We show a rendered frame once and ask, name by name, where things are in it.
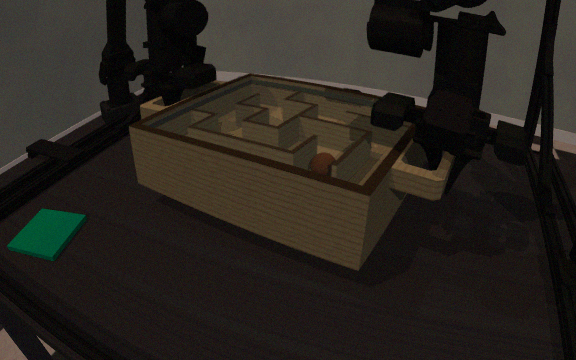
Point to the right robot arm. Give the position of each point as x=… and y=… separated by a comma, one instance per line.
x=185, y=18

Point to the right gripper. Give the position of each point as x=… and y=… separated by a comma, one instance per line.
x=165, y=55

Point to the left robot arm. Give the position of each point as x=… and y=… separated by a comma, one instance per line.
x=398, y=26

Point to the wooden maze box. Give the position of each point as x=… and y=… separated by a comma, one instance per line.
x=317, y=203

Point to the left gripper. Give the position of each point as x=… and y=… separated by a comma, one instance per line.
x=511, y=140

